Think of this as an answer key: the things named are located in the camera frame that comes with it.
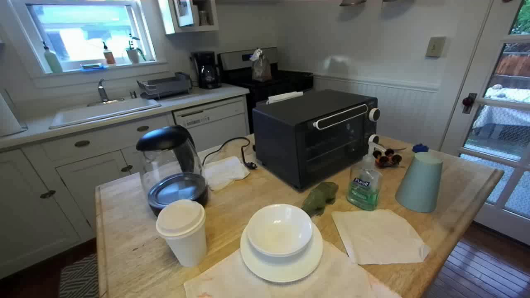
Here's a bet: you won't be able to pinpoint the light blue plastic cup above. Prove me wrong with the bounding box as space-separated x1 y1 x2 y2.
394 150 444 214

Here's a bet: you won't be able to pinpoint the black toaster oven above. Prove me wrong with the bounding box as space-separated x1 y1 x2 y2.
251 89 382 191

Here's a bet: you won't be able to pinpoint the white paper cup with lid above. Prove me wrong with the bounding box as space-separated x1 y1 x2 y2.
154 198 208 269

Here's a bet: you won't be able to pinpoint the clear plastic bag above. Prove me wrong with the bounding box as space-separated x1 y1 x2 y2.
200 153 251 193

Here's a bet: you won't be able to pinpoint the white dishwasher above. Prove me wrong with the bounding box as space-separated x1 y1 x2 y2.
172 95 250 153

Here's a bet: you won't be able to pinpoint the black kitchen stove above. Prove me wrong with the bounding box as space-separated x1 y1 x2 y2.
217 47 314 133

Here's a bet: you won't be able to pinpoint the white ceramic bowl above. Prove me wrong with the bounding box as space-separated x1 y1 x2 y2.
245 201 314 259

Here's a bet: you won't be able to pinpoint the clear bag on stove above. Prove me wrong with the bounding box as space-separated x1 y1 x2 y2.
248 46 273 82

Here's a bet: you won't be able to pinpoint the glass electric kettle black lid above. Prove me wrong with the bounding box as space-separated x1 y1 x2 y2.
134 123 210 216

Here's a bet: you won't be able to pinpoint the black coffee maker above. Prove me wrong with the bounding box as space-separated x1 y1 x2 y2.
190 51 222 90

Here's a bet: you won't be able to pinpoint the green hand sanitizer pump bottle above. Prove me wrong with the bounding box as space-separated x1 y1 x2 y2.
346 132 384 211

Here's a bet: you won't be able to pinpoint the silver toaster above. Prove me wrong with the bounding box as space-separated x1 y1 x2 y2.
135 70 193 100

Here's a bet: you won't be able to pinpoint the white ceramic plate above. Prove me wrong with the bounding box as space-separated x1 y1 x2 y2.
238 219 324 284

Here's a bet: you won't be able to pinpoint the orange toy monster truck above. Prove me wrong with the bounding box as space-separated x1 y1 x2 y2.
371 143 404 168

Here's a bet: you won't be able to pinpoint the large stained paper towel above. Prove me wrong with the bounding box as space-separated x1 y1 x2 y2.
182 238 402 298

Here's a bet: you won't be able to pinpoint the folded white paper napkin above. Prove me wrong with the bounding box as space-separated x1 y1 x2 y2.
329 206 430 266

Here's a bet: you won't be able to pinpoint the small potted plant jar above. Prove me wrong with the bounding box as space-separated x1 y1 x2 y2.
124 32 147 64

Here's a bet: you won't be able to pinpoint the white kitchen sink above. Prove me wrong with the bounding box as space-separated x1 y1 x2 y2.
48 95 162 130

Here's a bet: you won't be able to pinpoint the chrome faucet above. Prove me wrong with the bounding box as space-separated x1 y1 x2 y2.
96 77 111 103

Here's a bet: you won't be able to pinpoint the orange dish soap bottle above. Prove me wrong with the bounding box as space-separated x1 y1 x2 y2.
101 39 117 65

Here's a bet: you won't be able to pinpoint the blue sponge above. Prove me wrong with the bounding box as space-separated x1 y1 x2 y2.
77 60 107 74

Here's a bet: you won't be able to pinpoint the white framed window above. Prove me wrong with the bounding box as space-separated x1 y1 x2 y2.
10 0 167 75

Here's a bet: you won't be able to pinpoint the grey floor rug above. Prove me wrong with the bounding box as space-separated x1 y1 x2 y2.
56 251 101 298

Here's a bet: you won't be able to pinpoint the white soap bottle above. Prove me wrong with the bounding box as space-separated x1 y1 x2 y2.
41 41 64 75

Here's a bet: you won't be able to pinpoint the white kitchen cabinets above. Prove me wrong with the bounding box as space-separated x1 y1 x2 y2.
0 112 179 279

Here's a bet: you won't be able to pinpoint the white glass pane door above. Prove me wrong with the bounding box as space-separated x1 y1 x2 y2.
440 0 530 246

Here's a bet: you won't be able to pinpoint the black power cable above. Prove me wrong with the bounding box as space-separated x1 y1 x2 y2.
198 133 258 171

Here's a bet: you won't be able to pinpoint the white wall shelf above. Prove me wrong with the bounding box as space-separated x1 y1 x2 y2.
155 0 220 37

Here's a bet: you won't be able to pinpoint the beige light switch plate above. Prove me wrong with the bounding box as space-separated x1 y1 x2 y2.
424 34 448 60

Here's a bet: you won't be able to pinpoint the dark door handle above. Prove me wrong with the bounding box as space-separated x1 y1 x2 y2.
460 90 478 115

